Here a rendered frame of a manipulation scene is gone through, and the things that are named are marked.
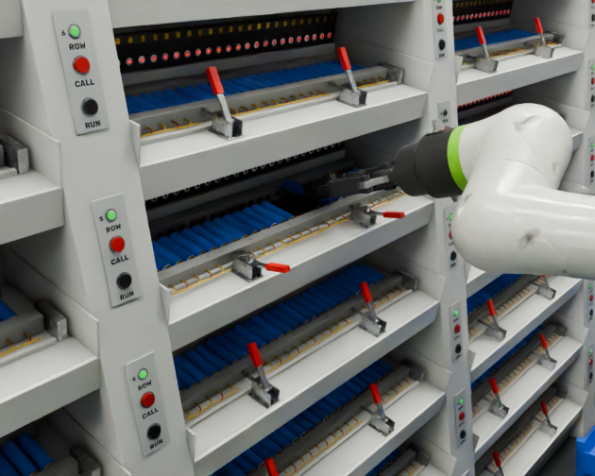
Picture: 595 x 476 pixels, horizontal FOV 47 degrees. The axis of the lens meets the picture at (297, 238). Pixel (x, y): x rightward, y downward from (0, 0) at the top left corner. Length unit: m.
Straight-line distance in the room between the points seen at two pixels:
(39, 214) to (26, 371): 0.17
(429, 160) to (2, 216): 0.53
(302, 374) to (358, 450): 0.22
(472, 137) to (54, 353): 0.56
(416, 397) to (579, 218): 0.70
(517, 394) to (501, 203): 1.05
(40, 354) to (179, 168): 0.26
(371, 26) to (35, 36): 0.70
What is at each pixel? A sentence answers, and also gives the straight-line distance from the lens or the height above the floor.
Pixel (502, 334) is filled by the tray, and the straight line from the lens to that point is 1.60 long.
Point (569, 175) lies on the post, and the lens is 1.93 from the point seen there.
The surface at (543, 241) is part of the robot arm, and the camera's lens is 0.78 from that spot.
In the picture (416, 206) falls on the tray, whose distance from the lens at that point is 1.24.
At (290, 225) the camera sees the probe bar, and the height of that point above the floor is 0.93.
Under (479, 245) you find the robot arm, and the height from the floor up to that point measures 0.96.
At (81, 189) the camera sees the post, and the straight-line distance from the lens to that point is 0.77.
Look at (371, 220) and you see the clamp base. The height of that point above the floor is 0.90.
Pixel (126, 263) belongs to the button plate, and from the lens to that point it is 0.81.
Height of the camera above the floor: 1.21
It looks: 16 degrees down
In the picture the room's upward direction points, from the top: 7 degrees counter-clockwise
